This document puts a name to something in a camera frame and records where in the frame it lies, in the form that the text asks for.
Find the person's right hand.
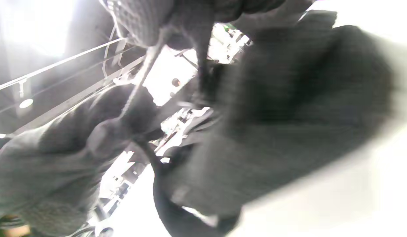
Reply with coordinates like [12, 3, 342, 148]
[101, 0, 316, 66]

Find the person's left hand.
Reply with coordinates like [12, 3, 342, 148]
[0, 84, 161, 237]

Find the black bag with shoulder strap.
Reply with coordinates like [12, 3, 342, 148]
[119, 10, 399, 237]

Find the person's left forearm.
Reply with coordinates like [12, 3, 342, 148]
[0, 223, 31, 237]

